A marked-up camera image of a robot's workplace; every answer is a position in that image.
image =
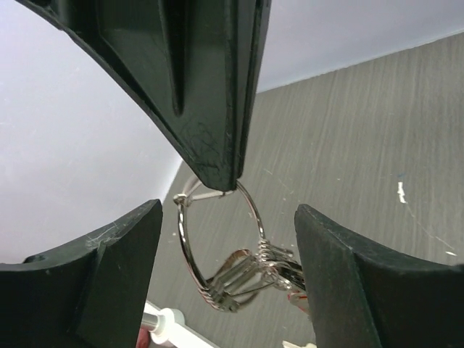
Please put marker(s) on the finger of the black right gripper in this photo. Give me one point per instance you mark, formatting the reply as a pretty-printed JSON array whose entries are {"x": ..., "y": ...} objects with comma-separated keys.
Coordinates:
[{"x": 192, "y": 66}]

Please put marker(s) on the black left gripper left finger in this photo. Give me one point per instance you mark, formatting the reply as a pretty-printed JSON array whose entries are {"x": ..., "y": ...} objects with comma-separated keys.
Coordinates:
[{"x": 89, "y": 292}]

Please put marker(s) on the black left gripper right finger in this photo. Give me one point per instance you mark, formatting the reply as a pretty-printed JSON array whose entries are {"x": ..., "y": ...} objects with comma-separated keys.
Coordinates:
[{"x": 364, "y": 294}]

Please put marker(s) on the keyring with tagged keys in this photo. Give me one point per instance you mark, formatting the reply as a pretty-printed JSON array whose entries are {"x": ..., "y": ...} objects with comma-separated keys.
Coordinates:
[{"x": 245, "y": 273}]

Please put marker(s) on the silver white clothes rack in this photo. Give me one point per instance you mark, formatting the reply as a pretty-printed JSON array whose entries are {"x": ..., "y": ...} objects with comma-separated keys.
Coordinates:
[{"x": 167, "y": 327}]

